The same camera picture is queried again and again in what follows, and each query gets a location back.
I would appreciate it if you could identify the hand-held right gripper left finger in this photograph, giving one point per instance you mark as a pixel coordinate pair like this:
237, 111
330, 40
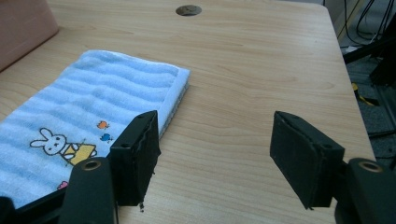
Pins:
137, 158

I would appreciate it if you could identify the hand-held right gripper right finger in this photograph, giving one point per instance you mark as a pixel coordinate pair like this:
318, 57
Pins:
302, 158

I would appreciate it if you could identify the light blue rabbit print towel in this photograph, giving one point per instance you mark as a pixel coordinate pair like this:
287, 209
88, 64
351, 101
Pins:
102, 96

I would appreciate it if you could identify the black metal stand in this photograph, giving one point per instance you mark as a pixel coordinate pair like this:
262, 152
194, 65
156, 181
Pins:
378, 53

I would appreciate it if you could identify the pink box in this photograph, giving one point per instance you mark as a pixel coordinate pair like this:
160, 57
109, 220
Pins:
21, 28

